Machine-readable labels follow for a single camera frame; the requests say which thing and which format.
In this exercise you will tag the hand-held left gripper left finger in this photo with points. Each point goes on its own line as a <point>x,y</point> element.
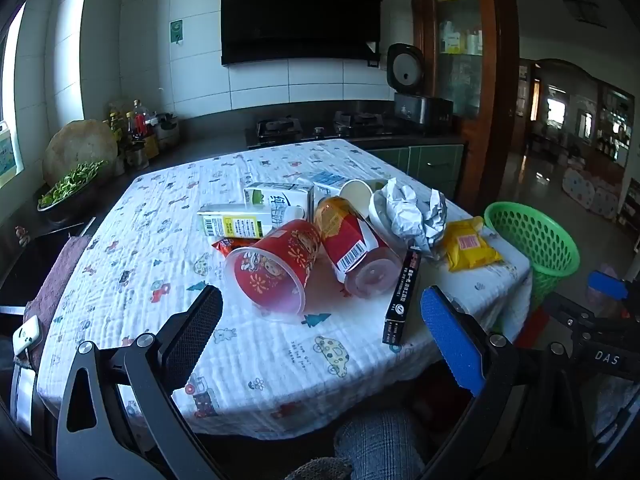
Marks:
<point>192,335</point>

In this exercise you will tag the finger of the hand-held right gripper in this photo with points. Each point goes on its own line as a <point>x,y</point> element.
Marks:
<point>607,285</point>

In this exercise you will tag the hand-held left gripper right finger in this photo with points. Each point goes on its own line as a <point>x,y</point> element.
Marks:
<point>450,335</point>

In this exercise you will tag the green plastic basket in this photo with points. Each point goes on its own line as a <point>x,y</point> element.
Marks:
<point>540,245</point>

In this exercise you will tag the orange snack packet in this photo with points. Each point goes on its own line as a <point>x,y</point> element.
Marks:
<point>225,245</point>

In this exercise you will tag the yellow label milk carton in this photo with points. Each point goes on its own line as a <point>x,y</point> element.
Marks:
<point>235,222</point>

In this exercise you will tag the long black box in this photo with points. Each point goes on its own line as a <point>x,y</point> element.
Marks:
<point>402,295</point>

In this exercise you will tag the yellow snack packet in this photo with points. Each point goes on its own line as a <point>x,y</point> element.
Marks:
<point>467,245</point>

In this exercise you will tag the red cartoon print plastic cup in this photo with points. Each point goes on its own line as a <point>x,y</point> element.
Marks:
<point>272,270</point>

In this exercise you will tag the white cartoon printed tablecloth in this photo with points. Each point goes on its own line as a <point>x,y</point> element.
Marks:
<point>150,240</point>

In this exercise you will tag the person's plaid trouser leg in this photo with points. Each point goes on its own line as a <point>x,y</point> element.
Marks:
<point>382,440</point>

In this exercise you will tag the crumpled silver foil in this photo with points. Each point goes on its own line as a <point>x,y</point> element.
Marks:
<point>415,210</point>

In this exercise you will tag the red barcode plastic cup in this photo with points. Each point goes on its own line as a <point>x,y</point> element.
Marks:
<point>350,245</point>

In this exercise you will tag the white plastic lid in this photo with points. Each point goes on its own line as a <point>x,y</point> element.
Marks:
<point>378,212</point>

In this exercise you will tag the purple towel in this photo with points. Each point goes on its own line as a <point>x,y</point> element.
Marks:
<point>55,280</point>

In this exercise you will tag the green and white milk carton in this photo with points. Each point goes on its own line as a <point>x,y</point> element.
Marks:
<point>280,197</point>

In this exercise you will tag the small white device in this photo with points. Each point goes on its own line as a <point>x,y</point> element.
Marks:
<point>27,336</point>

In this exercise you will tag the white paper cup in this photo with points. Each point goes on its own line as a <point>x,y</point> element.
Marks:
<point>357,192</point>

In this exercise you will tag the green kitchen base cabinet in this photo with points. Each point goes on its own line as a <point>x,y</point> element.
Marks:
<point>430,160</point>

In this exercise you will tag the grey knitted slipper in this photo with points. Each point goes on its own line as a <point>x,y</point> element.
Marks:
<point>320,469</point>

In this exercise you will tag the glass jar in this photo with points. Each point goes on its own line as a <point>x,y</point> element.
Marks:
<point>138,156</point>

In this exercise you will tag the bowl of green vegetables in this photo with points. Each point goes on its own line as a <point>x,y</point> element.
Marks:
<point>70,185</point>

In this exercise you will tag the blue and white milk carton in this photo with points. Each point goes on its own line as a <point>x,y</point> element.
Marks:
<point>325,182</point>

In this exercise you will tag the red cap oil bottle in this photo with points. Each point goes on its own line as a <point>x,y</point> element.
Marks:
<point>138,122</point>

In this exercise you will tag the yellow seasoning bottle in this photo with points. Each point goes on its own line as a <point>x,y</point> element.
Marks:
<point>116,127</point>

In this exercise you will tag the round wooden cutting board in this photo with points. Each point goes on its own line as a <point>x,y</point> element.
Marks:
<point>80,142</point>

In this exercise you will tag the black rice cooker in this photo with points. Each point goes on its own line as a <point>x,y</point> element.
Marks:
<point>420,110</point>

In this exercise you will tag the wooden glass door cabinet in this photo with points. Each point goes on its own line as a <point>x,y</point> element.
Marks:
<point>492,85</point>

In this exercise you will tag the black gas stove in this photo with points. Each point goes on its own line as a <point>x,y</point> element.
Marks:
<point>320,130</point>

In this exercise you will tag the green wall sticker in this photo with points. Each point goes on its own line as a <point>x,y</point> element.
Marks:
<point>176,31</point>

